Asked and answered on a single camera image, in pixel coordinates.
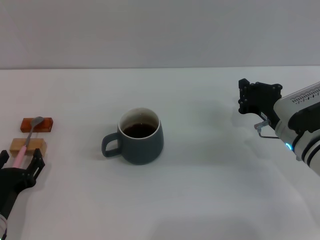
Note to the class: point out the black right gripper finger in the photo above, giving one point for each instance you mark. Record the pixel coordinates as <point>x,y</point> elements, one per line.
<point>248,107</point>
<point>262,91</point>

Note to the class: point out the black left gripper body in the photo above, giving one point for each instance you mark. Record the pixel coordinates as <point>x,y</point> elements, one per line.
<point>12,182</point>

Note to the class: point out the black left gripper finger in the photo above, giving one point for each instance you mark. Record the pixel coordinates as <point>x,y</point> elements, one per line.
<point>35,167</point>
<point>3,157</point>

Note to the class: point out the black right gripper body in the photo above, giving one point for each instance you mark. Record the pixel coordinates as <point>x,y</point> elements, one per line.
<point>270,110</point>

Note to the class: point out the grey ceramic mug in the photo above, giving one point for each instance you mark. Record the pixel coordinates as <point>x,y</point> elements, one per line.
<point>142,150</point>

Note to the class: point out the light wooden block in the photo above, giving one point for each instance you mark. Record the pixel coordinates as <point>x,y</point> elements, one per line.
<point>37,146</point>

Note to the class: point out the red-brown wooden block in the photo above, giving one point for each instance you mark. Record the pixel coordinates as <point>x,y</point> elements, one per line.
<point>45,125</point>

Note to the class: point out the dark coffee liquid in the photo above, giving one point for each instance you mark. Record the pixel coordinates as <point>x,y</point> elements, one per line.
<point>138,131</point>

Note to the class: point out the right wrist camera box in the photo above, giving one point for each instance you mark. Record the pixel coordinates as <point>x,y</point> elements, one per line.
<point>300,100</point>

